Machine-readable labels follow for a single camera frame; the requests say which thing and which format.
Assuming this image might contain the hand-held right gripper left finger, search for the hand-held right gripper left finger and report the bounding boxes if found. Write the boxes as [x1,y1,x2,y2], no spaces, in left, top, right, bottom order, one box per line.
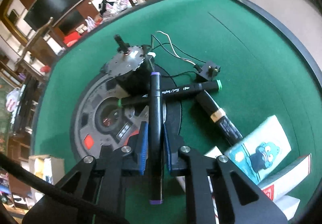
[54,121,149,214]

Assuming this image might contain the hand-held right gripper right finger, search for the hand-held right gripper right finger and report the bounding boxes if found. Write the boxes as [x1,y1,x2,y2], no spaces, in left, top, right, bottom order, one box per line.
[163,123,287,224]

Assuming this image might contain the black marker purple-blue caps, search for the black marker purple-blue caps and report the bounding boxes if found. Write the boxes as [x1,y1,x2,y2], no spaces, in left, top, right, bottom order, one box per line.
[147,71,165,206]

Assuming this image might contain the black tube gold band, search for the black tube gold band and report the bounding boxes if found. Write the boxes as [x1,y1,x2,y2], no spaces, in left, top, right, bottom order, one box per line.
[196,89,243,144]

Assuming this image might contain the black marker green cap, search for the black marker green cap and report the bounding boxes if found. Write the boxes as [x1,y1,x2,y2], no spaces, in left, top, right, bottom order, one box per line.
[118,79,223,107]

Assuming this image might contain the round grey table control panel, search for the round grey table control panel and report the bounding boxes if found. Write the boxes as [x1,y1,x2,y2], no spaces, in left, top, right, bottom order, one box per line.
[69,63,183,164]

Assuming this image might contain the black cylindrical motor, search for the black cylindrical motor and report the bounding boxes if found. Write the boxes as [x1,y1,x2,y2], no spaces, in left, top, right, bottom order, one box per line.
[102,34,156,96]

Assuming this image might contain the teal cartoon box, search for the teal cartoon box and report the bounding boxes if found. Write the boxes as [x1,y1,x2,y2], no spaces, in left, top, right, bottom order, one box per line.
[224,115,292,185]

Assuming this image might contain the white box red stripe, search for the white box red stripe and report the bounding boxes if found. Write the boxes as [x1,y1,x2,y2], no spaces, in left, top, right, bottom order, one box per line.
[258,154,312,202]

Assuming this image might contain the black slatted rack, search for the black slatted rack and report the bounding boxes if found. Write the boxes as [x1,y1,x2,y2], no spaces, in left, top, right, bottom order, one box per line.
[11,76,46,134]

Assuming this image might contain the red cloth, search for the red cloth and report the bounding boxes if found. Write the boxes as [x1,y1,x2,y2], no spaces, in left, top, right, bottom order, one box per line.
[63,33,83,46]

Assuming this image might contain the plain white box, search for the plain white box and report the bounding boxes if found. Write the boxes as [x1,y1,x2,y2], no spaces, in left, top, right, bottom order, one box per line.
[275,195,301,221]

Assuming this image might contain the pink white plastic bag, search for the pink white plastic bag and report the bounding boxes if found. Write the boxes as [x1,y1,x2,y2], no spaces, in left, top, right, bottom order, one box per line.
[84,16,97,31]

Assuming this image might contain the white red plastic bag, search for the white red plastic bag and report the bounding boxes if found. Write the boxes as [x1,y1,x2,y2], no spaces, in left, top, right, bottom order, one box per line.
[5,87,22,112]

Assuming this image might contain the wooden TV cabinet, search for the wooden TV cabinet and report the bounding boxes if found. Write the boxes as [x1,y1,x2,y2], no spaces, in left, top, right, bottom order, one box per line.
[48,0,101,46]

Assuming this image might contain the pile of clothes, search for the pile of clothes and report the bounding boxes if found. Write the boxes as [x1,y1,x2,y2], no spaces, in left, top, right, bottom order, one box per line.
[98,0,137,17]

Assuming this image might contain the black motor wire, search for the black motor wire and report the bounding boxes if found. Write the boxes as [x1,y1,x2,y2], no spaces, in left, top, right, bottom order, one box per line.
[150,35,209,81]

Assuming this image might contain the small black switch box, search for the small black switch box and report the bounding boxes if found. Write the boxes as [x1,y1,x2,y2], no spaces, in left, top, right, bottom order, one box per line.
[196,61,221,82]

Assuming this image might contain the white motor wire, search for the white motor wire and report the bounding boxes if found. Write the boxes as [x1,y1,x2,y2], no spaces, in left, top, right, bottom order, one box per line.
[156,31,202,65]

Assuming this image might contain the black braided cable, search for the black braided cable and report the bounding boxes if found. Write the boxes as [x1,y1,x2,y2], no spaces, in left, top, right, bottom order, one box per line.
[0,152,129,224]

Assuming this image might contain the wooden chair curved rail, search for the wooden chair curved rail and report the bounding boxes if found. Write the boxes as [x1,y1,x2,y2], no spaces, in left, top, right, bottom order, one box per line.
[15,16,66,69]

